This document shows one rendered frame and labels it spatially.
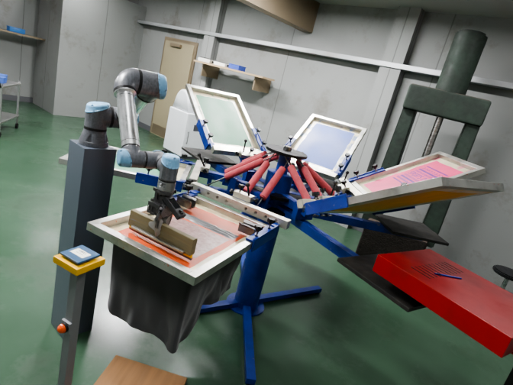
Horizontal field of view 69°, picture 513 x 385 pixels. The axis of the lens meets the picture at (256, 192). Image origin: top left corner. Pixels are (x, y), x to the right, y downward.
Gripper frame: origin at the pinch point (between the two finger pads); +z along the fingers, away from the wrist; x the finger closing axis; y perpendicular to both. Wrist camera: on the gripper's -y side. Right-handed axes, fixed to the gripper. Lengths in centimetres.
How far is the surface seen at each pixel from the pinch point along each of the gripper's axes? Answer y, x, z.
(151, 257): -7.8, 14.3, 3.4
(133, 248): 2.0, 14.3, 3.5
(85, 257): 8.5, 31.9, 4.2
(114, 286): 17.1, 5.0, 33.5
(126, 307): 8.6, 4.4, 40.8
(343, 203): -61, -60, -26
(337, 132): -4, -249, -43
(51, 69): 669, -435, 15
